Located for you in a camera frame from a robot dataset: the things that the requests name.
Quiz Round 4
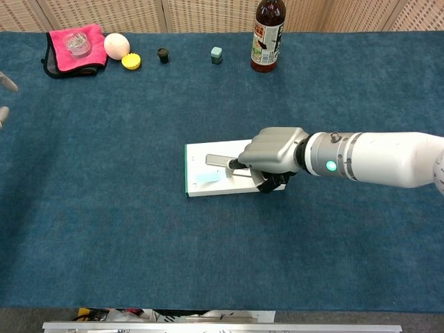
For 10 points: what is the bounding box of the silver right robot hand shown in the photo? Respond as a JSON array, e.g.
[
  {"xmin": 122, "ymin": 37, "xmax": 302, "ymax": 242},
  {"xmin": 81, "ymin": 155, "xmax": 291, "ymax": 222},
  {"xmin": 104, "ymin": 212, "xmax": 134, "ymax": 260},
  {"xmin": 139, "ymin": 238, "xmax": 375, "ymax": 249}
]
[{"xmin": 225, "ymin": 126, "xmax": 309, "ymax": 194}]

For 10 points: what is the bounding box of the clear glass dish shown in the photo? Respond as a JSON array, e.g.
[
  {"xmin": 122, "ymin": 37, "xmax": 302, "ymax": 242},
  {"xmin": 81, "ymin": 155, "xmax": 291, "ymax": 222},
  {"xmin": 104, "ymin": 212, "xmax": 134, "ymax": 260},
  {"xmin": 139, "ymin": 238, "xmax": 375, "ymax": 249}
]
[{"xmin": 63, "ymin": 31, "xmax": 94, "ymax": 59}]

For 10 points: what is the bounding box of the white USB hub box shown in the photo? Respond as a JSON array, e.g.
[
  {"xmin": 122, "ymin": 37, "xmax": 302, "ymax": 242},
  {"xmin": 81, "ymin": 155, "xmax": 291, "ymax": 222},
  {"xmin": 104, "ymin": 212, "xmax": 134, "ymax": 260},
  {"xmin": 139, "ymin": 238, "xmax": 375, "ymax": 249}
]
[{"xmin": 185, "ymin": 138, "xmax": 287, "ymax": 198}]

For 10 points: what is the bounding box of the white plastic bag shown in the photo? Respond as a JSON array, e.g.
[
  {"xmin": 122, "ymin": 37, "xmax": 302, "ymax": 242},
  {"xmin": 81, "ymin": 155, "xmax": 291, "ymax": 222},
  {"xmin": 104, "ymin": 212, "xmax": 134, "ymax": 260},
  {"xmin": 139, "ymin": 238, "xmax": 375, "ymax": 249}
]
[{"xmin": 103, "ymin": 308, "xmax": 157, "ymax": 323}]

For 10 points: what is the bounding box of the woven wicker folding screen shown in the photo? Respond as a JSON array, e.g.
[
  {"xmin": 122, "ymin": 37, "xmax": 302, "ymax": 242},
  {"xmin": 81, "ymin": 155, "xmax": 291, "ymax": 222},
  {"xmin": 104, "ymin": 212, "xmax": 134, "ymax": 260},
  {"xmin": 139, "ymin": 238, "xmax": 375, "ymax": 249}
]
[{"xmin": 0, "ymin": 0, "xmax": 444, "ymax": 34}]

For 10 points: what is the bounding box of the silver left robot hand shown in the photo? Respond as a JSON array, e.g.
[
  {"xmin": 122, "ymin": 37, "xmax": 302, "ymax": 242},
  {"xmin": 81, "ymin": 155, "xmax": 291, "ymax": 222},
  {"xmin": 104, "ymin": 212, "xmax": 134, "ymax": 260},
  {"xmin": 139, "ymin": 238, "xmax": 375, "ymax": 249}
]
[{"xmin": 0, "ymin": 71, "xmax": 19, "ymax": 130}]

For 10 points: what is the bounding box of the grey black-trimmed cloth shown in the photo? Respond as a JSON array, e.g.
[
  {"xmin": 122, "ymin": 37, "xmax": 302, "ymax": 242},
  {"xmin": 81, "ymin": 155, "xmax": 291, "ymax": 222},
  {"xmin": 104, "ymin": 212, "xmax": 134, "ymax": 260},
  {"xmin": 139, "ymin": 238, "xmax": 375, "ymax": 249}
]
[{"xmin": 40, "ymin": 43, "xmax": 109, "ymax": 79}]

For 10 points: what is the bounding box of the brown labelled bottle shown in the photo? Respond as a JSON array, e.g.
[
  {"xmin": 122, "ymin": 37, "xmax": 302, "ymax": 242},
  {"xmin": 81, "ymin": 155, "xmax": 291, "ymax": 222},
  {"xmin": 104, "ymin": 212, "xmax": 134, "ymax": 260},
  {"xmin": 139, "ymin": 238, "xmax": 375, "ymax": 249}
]
[{"xmin": 250, "ymin": 0, "xmax": 287, "ymax": 74}]

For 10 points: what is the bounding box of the blue felt table cover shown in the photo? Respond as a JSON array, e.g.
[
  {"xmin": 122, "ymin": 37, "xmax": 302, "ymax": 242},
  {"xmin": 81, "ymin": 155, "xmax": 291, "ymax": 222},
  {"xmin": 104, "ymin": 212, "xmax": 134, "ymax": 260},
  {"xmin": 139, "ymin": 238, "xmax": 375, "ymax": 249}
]
[{"xmin": 0, "ymin": 31, "xmax": 444, "ymax": 310}]

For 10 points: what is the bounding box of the pale egg-shaped ball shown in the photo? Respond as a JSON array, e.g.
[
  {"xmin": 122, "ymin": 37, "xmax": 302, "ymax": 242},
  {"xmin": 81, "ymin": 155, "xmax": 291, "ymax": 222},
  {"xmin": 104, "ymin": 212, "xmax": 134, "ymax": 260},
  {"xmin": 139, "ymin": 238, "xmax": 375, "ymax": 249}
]
[{"xmin": 103, "ymin": 32, "xmax": 131, "ymax": 60}]

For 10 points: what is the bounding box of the yellow bottle cap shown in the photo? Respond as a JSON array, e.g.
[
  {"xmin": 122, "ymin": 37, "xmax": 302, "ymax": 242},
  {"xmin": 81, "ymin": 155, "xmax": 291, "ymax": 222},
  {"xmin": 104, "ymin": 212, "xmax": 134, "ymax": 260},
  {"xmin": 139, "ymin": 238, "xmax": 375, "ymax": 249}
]
[{"xmin": 121, "ymin": 52, "xmax": 142, "ymax": 71}]

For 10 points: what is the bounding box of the aluminium profile rail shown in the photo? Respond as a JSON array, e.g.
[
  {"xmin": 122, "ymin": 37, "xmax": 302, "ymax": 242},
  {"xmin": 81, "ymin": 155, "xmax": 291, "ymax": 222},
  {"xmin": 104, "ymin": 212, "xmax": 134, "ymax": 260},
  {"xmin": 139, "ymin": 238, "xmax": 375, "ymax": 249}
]
[{"xmin": 42, "ymin": 321, "xmax": 403, "ymax": 333}]

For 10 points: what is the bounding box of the pink cloth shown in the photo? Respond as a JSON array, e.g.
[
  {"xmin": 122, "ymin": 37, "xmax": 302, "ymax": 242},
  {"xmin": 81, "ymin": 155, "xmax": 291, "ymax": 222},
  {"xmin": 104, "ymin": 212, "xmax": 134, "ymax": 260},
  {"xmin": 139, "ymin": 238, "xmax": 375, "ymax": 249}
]
[{"xmin": 46, "ymin": 23, "xmax": 109, "ymax": 72}]

